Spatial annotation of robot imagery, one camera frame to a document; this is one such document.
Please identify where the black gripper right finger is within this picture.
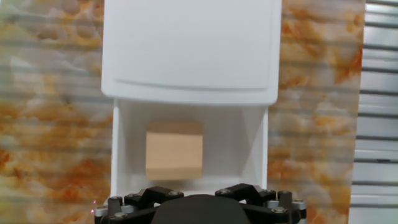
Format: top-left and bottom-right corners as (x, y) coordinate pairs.
(214, 182), (308, 224)

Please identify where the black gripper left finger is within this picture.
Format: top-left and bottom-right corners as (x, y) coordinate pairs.
(94, 185), (185, 224)

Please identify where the wooden block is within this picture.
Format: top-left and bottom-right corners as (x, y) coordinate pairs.
(145, 121), (205, 181)

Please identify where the white drawer with knob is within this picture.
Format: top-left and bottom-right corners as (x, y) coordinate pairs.
(110, 98), (270, 198)

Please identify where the orange marble pattern mat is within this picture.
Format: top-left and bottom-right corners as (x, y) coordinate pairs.
(0, 0), (366, 224)

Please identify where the white drawer cabinet frame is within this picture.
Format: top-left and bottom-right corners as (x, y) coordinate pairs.
(101, 0), (283, 106)

